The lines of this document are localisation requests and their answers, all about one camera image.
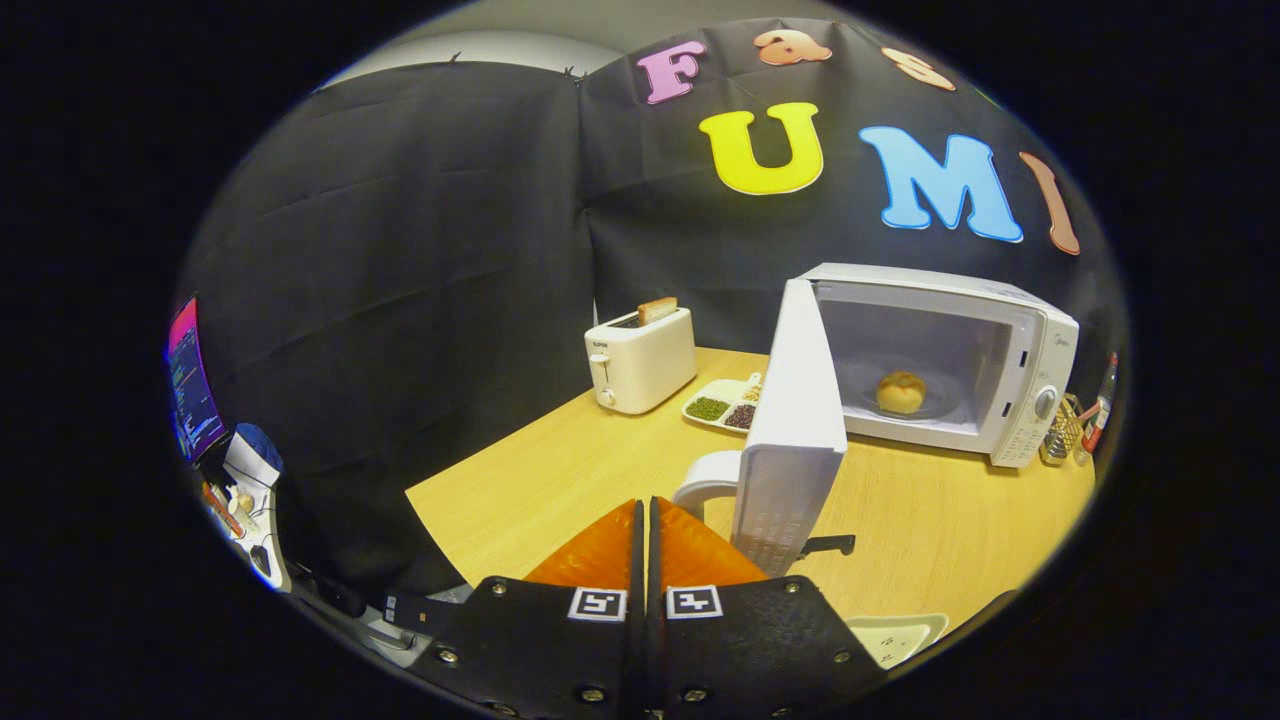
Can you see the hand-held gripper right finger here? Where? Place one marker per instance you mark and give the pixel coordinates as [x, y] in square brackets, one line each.
[760, 650]

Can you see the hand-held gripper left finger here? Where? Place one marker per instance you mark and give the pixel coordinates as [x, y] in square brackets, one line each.
[540, 650]

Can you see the white microwave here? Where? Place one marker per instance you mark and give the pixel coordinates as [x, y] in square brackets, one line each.
[795, 400]

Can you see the golden bread bun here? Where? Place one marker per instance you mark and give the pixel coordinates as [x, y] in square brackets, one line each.
[901, 393]

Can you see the cream serving tray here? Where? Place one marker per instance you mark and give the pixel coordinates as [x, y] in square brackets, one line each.
[895, 638]

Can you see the white divided bean dish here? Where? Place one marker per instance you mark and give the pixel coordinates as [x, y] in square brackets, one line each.
[720, 400]

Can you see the white toaster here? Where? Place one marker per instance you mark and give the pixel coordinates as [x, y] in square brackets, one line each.
[640, 365]

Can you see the white and blue desk item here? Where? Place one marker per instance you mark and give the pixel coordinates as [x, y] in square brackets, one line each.
[252, 455]

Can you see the toast slice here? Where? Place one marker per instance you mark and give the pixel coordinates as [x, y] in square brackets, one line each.
[657, 310]

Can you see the black backdrop cloth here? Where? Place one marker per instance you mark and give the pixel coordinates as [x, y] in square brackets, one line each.
[400, 300]

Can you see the clear plastic water bottle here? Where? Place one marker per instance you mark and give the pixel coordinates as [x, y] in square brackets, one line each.
[1098, 420]

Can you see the computer monitor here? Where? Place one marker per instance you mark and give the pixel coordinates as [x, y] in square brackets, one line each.
[192, 385]

